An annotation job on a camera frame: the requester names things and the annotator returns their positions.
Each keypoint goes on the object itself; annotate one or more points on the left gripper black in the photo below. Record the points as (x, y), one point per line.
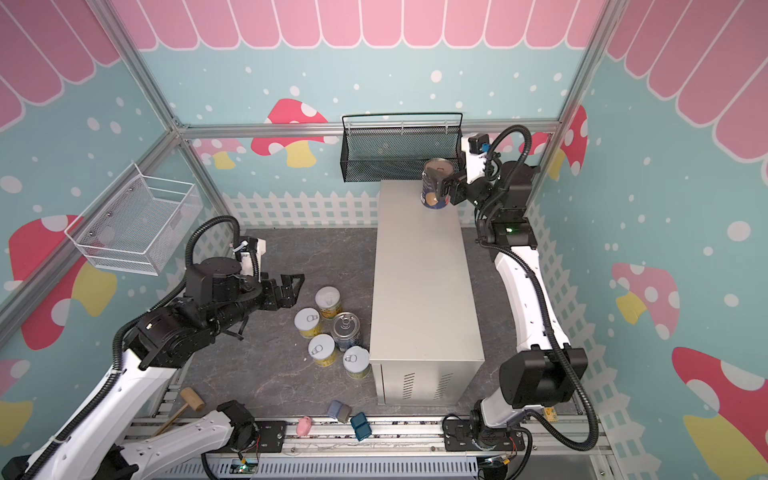
(289, 296)

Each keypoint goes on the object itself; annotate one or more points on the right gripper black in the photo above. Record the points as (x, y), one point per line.
(456, 186)

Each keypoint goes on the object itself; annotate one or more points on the dark blue tall can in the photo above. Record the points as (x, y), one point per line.
(434, 173)

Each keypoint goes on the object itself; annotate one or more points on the yellow can white lid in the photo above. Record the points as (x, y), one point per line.
(356, 362)
(329, 302)
(323, 350)
(308, 322)

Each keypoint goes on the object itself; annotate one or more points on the blue can pink lid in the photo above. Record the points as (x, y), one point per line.
(346, 330)

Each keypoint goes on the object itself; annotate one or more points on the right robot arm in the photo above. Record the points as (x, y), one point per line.
(493, 176)

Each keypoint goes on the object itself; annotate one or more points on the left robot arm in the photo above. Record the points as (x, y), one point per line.
(223, 284)

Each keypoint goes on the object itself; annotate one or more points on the grey metal cabinet counter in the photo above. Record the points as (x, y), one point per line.
(425, 341)

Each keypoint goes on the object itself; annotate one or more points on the grey purple toy block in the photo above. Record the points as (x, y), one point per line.
(339, 411)

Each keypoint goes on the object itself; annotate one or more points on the pink toy block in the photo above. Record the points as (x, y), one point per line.
(304, 426)

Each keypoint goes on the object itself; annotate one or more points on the wooden mallet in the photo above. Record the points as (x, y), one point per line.
(191, 401)

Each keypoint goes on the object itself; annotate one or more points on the teal toy block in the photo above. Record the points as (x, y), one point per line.
(361, 426)

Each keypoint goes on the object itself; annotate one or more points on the small wooden block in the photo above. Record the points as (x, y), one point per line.
(550, 414)

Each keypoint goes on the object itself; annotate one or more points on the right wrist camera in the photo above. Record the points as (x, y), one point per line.
(478, 144)

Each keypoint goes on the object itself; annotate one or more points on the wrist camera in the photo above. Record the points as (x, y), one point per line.
(478, 144)
(249, 253)

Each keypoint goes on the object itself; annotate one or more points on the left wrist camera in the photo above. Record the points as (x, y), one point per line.
(249, 253)

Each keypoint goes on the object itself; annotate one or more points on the black wire mesh basket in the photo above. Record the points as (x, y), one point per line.
(397, 146)

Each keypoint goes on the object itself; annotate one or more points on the white wire mesh basket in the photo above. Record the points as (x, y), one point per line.
(137, 223)

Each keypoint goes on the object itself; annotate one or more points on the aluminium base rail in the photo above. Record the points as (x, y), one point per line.
(399, 447)

